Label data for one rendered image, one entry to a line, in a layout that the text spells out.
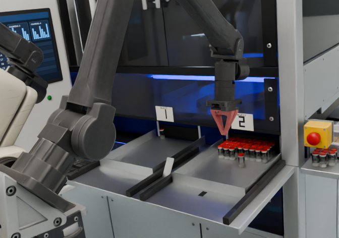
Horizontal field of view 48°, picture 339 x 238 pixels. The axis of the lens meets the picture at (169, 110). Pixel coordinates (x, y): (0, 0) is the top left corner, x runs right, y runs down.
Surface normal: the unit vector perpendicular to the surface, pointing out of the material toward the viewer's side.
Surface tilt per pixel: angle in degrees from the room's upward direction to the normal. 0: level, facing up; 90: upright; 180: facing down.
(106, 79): 93
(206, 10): 98
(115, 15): 95
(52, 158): 65
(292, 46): 90
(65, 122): 47
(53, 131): 38
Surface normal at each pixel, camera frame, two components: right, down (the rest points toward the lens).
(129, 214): -0.59, 0.28
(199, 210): -0.11, -0.96
